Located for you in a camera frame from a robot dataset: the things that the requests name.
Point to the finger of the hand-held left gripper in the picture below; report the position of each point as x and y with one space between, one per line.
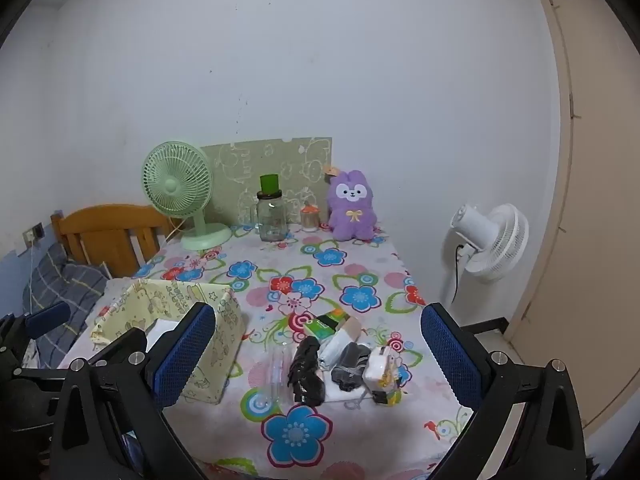
49 318

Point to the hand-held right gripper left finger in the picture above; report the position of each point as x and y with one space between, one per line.
186 355

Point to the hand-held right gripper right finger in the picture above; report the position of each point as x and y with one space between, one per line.
450 355

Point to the yellow printed fabric storage box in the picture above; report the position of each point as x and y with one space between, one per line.
150 295

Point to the grey and black sock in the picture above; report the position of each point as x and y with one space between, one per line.
350 365

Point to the white cloth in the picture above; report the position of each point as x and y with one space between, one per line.
165 329

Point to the blue plaid bedding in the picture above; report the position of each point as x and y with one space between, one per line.
65 280

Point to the clear plastic tube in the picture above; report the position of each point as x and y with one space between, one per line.
277 375

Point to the wooden headboard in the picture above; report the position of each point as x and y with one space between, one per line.
110 220

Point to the white standing fan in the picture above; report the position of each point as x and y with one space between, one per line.
500 245

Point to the green tissue pack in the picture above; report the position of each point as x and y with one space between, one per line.
322 327

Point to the floral tablecloth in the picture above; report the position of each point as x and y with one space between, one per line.
350 270

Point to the glass jar with green lid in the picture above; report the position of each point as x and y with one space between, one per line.
271 220

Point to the green desk fan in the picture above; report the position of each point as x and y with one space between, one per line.
172 185

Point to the purple plush bunny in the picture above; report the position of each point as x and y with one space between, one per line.
352 210

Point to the small cotton swab jar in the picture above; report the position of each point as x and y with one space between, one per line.
310 220

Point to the beige door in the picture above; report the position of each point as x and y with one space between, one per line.
600 210

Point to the green printed board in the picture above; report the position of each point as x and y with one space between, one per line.
280 160

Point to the black metal frame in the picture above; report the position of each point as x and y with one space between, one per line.
482 326

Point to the wall socket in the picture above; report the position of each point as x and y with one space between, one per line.
34 234

